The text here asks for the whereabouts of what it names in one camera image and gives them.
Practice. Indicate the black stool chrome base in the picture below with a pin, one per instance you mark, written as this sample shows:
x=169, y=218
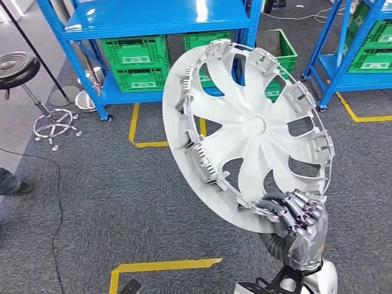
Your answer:
x=18, y=67

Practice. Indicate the silver plastic wheel hubcap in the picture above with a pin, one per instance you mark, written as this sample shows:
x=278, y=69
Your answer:
x=257, y=125

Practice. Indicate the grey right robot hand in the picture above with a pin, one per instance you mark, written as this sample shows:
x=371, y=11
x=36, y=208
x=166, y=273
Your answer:
x=309, y=243

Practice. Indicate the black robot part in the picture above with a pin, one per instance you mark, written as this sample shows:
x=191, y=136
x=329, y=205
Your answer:
x=131, y=287

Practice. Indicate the chrome stanchion post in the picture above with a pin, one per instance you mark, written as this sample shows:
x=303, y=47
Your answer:
x=97, y=77
x=85, y=102

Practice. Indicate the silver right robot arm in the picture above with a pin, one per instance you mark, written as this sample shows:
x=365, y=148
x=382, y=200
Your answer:
x=325, y=280

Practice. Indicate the blue metal shelf rack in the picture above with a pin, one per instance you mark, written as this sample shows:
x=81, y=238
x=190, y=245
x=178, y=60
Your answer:
x=152, y=18
x=361, y=81

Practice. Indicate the black pole grey base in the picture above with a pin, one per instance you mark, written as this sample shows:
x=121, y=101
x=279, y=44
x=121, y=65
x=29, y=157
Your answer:
x=66, y=97

